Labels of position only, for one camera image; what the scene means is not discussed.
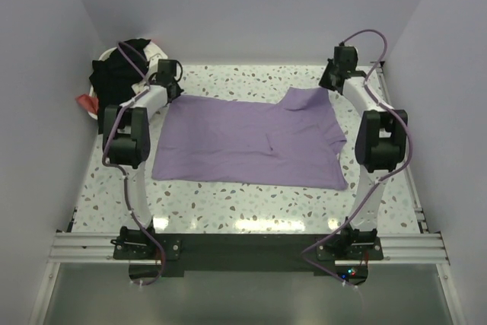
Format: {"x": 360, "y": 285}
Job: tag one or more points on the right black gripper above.
{"x": 323, "y": 81}

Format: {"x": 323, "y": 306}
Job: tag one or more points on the purple t shirt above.
{"x": 295, "y": 142}

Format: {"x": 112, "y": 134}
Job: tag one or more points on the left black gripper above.
{"x": 179, "y": 90}

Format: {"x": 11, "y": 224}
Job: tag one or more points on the white laundry basket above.
{"x": 136, "y": 87}

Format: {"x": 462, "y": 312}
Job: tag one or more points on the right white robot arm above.
{"x": 380, "y": 146}

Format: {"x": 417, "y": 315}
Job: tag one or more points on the aluminium frame rail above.
{"x": 69, "y": 248}

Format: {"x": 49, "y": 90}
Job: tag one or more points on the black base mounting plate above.
{"x": 173, "y": 255}

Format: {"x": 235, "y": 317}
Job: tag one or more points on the white t shirt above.
{"x": 153, "y": 53}

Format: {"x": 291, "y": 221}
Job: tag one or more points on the black t shirt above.
{"x": 112, "y": 79}

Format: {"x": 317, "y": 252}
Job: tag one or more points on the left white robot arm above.
{"x": 127, "y": 145}

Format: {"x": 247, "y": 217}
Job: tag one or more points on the coral orange t shirt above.
{"x": 88, "y": 103}

